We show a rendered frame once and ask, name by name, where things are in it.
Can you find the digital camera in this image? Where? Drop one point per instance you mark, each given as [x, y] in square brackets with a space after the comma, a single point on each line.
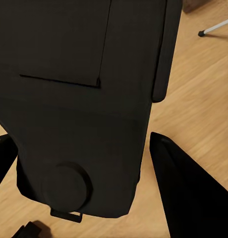
[77, 82]

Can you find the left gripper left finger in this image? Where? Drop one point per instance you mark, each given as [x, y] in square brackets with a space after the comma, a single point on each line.
[8, 154]

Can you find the camera tripod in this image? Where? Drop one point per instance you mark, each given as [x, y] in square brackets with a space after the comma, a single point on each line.
[202, 33]

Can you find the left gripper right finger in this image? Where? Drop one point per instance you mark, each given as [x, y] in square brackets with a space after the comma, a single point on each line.
[195, 204]

